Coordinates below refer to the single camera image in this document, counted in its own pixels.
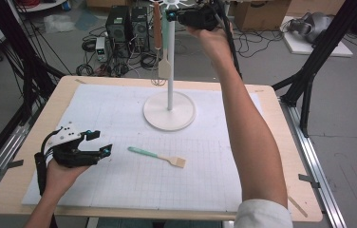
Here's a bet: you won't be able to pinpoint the grey headset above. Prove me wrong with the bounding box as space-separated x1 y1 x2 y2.
288 11 336 44

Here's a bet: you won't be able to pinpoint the thin wooden stick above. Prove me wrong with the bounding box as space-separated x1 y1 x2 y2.
287 195 310 219

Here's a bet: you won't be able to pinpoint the grey metal bracket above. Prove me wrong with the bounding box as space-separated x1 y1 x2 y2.
298 173 322 190
0 159 25 177

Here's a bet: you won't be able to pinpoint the white floor board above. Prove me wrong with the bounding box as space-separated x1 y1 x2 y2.
282 15 354 58

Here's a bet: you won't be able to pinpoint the large cardboard box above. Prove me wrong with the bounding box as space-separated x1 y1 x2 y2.
232 0 292 31

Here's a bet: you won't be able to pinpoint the black cable coil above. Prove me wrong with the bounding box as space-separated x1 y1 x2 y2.
140 51 163 71
75 63 95 77

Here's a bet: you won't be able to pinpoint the wooden handle wire whisk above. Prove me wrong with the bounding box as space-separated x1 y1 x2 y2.
150 2 168 87

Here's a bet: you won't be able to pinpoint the green handle beige brush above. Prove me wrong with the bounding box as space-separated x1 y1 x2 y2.
127 145 187 169

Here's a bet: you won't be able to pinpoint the black metal frame stand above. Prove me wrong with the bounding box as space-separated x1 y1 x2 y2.
271 0 357 138
0 0 66 179

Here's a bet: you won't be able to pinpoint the white power supply unit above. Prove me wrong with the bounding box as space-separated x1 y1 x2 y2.
95 36 108 63

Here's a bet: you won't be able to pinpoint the clear plastic bag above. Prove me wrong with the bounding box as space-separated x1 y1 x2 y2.
42 13 77 34

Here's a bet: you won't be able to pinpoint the wide black computer tower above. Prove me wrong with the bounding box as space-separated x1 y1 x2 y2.
104 5 133 54

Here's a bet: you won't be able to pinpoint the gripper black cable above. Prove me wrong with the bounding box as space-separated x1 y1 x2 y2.
33 131 61 198
216 0 243 80

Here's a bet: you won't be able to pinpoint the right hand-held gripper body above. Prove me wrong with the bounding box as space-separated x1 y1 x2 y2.
177 1 230 31

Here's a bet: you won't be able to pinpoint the person's right hand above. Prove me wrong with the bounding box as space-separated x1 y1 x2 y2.
185 25 237 70

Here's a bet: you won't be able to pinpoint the person's left hand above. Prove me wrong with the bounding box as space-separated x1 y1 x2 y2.
45 158 91 198

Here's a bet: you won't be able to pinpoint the person's jeans legs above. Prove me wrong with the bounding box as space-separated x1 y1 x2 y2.
95 218 226 228

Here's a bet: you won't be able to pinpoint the tangled black floor cables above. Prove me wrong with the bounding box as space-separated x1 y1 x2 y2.
235 28 287 59

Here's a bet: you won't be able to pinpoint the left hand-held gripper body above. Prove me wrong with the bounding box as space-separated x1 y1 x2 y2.
45 122 103 169

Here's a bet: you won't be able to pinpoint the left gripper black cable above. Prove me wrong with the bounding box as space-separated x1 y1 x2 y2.
33 131 61 198

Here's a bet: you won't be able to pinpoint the white grid mat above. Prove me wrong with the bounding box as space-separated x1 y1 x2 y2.
21 83 265 213

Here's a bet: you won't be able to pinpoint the white utensil stand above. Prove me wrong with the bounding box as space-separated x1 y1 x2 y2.
142 0 197 132

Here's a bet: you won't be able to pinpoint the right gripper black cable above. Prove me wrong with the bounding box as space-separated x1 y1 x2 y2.
216 0 243 80

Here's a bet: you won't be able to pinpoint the narrow black computer tower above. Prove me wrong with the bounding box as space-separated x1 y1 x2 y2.
131 6 151 53

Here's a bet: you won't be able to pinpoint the white sleeve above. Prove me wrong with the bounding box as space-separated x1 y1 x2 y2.
233 199 294 228

